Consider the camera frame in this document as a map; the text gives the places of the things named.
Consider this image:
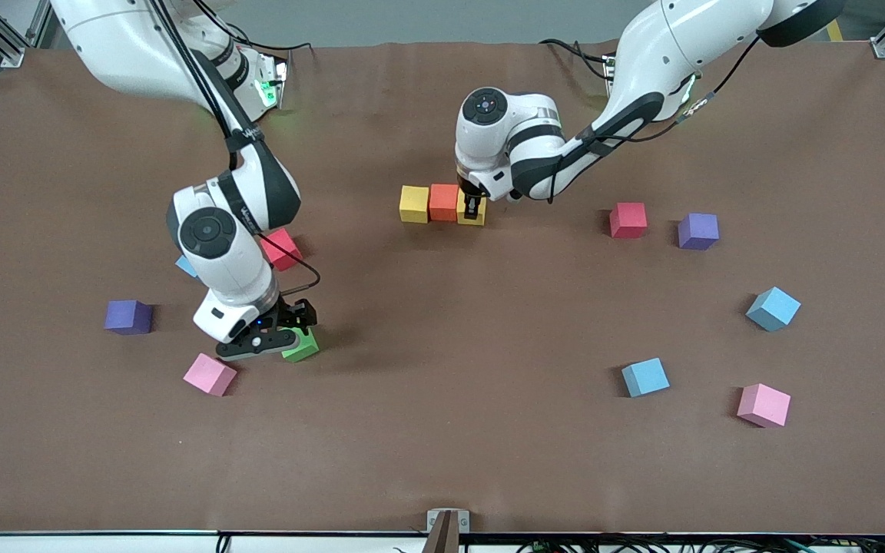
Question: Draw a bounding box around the yellow foam cube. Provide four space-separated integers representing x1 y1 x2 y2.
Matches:
456 196 488 228
399 185 431 224

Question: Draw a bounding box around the orange foam cube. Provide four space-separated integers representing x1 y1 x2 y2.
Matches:
429 183 459 223

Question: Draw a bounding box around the green foam cube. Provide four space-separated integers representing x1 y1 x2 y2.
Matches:
281 326 320 363

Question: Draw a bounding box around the pink foam cube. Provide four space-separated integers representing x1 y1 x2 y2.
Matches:
183 353 238 398
736 382 792 429

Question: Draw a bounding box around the dark purple foam cube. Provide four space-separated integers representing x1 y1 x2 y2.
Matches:
104 300 154 336

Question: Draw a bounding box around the rose red foam cube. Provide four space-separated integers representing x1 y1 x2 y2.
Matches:
608 202 648 240

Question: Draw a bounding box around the brown table mat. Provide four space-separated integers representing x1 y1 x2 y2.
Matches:
0 38 885 536

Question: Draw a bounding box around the violet foam cube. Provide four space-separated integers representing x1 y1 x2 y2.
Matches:
677 212 720 252

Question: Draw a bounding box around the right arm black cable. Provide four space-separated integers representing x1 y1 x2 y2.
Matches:
149 0 322 300

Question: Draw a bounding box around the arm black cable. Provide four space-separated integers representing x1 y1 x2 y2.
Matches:
149 0 322 300
546 35 762 202

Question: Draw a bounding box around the left arm base cable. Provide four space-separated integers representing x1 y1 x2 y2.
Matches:
539 37 614 79

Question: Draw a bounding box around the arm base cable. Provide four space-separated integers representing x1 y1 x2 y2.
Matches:
539 37 614 79
220 19 314 51

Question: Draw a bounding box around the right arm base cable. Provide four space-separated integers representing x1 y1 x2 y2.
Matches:
220 19 314 51

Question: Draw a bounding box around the metal table edge bracket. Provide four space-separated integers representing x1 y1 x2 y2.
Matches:
426 508 471 553

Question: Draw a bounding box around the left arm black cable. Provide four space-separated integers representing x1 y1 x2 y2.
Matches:
546 35 762 202

